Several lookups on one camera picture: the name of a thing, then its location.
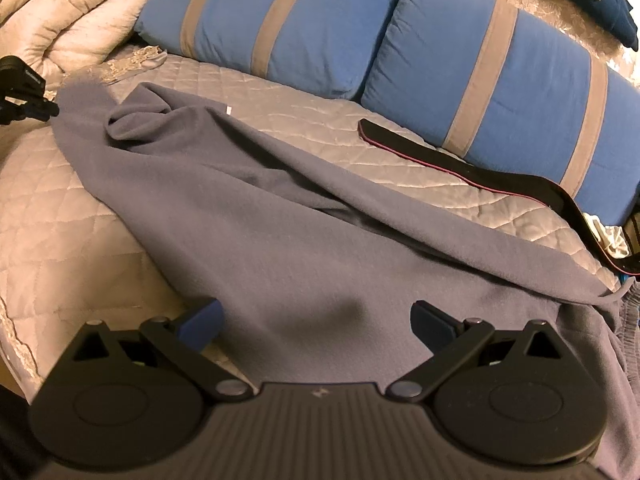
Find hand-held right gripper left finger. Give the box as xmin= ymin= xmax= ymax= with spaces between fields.
xmin=72 ymin=298 xmax=249 ymax=401

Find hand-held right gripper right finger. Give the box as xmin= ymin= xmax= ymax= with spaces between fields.
xmin=389 ymin=301 xmax=566 ymax=401

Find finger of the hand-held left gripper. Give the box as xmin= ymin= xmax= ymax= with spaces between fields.
xmin=0 ymin=101 xmax=60 ymax=125

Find grey sweatpants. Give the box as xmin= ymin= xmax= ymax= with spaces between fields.
xmin=52 ymin=81 xmax=640 ymax=480

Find cream comforter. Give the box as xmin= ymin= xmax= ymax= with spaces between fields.
xmin=0 ymin=0 xmax=166 ymax=83

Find lace-trimmed cloth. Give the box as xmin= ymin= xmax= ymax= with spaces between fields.
xmin=94 ymin=45 xmax=168 ymax=86

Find black belt with red edge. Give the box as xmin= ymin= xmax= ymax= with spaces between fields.
xmin=358 ymin=119 xmax=640 ymax=276

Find white crumpled cloth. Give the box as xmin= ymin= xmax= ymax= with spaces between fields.
xmin=582 ymin=212 xmax=632 ymax=261

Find blue pillow with grey stripes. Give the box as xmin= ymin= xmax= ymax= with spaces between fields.
xmin=360 ymin=0 xmax=640 ymax=226
xmin=135 ymin=0 xmax=407 ymax=101

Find dark blue cushion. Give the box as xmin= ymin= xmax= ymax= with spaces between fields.
xmin=530 ymin=0 xmax=640 ymax=52

